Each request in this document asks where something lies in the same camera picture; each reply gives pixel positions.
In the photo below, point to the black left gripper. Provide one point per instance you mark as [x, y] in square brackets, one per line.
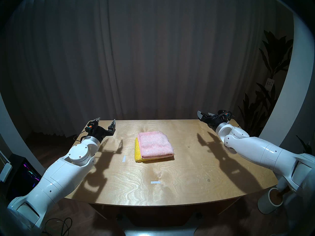
[99, 132]

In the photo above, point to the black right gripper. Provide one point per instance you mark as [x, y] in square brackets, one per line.
[212, 121]

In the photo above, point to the yellow terry towel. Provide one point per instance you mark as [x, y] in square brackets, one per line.
[137, 152]

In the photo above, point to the pink terry towel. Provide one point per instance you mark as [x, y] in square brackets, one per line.
[153, 143]

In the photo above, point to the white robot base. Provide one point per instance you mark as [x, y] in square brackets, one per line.
[160, 231]

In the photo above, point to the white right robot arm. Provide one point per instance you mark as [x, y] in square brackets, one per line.
[265, 152]

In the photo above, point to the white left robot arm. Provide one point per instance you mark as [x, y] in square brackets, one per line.
[56, 179]

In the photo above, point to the white plant tag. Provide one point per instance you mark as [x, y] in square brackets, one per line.
[269, 83]

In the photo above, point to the grey pleated curtain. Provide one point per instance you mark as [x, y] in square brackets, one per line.
[147, 53]

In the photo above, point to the tall dark leafy plant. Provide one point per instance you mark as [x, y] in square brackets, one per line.
[275, 56]

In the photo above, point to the black computer tower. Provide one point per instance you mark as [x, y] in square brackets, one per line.
[27, 174]

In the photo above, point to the white plant pot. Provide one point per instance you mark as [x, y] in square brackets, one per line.
[264, 203]

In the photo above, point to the white wall device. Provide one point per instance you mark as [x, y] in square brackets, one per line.
[6, 171]

